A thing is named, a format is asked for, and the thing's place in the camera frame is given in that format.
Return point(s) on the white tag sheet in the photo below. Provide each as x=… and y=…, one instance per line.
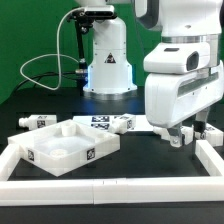
x=103, y=122

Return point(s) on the black camera on stand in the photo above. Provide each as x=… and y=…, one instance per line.
x=83, y=18

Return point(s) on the white U-shaped fence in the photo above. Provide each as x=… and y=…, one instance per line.
x=113, y=191

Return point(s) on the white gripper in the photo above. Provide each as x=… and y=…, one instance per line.
x=170, y=99

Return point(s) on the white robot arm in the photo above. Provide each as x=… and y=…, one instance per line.
x=190, y=31

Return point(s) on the white square tabletop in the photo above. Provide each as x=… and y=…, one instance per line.
x=65, y=146

